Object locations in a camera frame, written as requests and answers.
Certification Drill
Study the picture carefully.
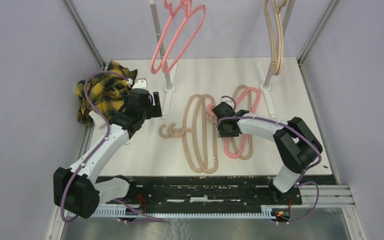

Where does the pink hanger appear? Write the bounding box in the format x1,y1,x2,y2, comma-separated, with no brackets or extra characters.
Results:
148,0,188,75
160,0,207,74
224,85,261,160

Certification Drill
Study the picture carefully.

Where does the beige hanger hung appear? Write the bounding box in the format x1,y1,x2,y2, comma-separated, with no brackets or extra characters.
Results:
263,0,277,74
271,0,289,76

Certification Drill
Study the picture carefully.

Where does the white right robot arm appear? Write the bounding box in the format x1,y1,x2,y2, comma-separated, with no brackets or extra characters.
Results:
209,102,323,204

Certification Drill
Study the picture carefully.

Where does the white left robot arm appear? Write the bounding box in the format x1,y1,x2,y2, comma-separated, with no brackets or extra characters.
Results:
53,88,162,219

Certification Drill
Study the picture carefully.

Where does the left white rack foot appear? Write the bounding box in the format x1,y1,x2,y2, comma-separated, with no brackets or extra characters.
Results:
164,62,178,120

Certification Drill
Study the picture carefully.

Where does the white rack foot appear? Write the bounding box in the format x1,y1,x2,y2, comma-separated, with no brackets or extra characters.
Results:
255,61,277,119
164,62,178,120

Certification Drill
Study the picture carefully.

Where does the beige hanger right on table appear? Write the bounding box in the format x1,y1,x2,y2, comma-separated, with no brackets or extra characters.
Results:
224,85,253,160

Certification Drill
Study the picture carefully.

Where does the beige hanger with left hook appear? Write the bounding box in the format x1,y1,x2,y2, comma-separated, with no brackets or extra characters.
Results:
158,94,213,174

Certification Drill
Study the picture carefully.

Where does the yellow plaid shirt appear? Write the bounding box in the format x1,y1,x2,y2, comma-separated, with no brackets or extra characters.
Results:
76,60,138,126

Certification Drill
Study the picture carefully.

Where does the right white rack foot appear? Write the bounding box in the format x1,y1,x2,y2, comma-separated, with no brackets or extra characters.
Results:
255,61,277,119

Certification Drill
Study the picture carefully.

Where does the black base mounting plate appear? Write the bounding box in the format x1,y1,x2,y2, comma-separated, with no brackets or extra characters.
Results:
121,175,303,214

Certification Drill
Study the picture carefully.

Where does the left grey rack pole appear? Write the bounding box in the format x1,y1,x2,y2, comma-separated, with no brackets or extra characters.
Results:
148,0,170,75

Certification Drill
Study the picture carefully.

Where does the grey rack pole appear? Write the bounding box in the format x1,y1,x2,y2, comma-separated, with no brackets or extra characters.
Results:
263,0,296,89
148,0,170,75

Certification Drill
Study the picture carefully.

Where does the right grey rack pole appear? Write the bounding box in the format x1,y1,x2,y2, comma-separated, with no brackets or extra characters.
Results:
263,0,296,89

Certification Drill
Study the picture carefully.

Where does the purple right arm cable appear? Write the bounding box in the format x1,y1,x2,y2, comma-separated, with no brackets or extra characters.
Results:
215,95,323,225

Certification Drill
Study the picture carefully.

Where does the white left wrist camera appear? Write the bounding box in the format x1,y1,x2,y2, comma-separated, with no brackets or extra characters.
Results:
126,78,148,90

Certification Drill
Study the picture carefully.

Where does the white slotted cable duct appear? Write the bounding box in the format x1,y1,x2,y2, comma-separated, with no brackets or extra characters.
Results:
94,205,292,220

